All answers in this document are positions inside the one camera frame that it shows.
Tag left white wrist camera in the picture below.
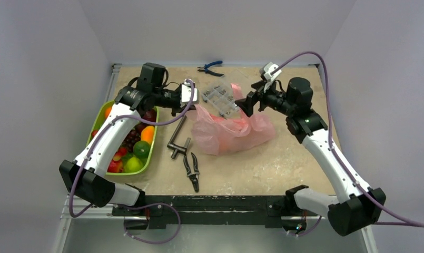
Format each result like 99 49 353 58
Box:
181 79 199 105

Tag fake orange carrot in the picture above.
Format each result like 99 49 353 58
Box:
140 125 155 145

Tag dark metal clamp tool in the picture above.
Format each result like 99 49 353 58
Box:
167 115 192 160

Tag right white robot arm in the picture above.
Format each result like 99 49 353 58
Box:
235 77 386 236

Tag black handled wire stripper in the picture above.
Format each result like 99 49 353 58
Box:
183 152 200 193

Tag fake dark red plum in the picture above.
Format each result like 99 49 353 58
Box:
142 109 157 122

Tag fake dark green lime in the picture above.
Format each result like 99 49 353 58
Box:
133 141 151 159

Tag fake red apple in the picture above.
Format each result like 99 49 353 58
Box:
107 160 124 173

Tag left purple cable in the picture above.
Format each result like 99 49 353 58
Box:
68 78 196 245

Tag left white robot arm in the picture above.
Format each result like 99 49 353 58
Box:
59 63 198 216

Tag green plastic fruit tray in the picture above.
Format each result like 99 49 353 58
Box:
86 101 157 176

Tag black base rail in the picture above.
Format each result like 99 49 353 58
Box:
112 195 318 230

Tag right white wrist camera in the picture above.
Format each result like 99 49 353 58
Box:
260 62 282 92

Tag pink plastic bag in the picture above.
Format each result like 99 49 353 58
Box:
191 83 277 156

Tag blue handled pliers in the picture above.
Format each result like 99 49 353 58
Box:
197 60 224 77

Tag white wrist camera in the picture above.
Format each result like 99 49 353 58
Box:
260 62 282 92
181 79 199 105

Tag fake green apple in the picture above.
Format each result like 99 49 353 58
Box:
124 157 144 173

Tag clear compartment screw box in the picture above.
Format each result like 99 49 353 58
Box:
200 69 257 119

